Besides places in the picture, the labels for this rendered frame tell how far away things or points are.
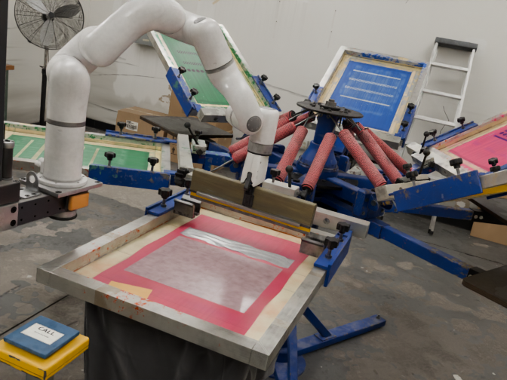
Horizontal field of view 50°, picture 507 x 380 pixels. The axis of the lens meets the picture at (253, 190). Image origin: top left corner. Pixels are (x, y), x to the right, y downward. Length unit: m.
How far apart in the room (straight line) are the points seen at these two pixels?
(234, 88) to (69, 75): 0.42
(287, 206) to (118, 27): 0.69
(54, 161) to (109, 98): 5.55
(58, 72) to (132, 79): 5.39
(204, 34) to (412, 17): 4.35
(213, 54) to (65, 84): 0.38
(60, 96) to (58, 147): 0.13
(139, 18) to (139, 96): 5.35
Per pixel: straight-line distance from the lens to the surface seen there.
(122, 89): 6.86
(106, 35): 1.41
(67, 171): 1.45
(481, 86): 5.66
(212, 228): 1.78
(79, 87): 1.40
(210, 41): 1.47
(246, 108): 1.49
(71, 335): 1.17
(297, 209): 1.62
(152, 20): 1.41
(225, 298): 1.38
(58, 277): 1.34
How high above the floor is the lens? 1.62
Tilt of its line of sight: 17 degrees down
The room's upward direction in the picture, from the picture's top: 10 degrees clockwise
